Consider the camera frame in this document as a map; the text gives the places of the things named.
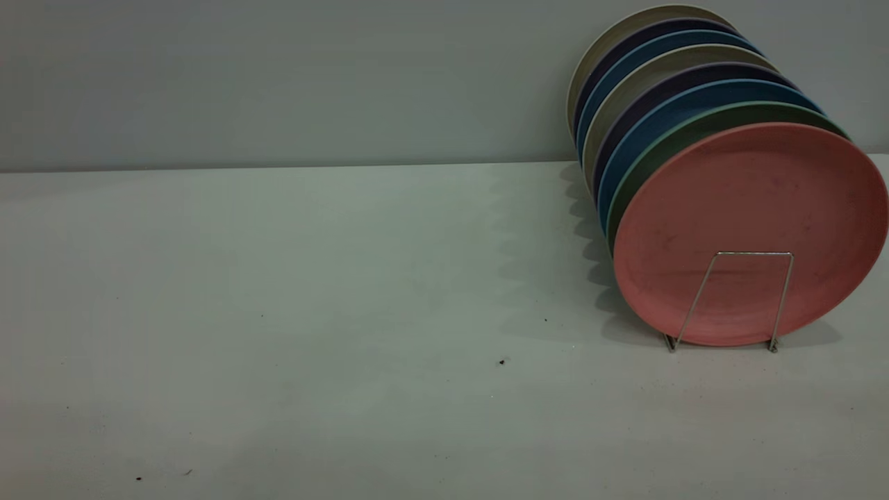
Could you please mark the beige round plate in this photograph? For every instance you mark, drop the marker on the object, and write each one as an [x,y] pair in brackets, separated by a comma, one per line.
[590,59]
[611,104]

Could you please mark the purple round plate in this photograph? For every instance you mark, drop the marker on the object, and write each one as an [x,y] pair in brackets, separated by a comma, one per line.
[628,114]
[596,69]

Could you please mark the pink round plate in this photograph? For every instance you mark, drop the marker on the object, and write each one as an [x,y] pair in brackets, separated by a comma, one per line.
[750,208]

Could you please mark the blue round plate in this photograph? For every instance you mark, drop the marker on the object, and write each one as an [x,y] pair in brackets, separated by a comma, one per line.
[635,139]
[603,85]

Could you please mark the green round plate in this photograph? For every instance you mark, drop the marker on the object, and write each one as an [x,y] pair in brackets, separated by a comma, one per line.
[642,170]

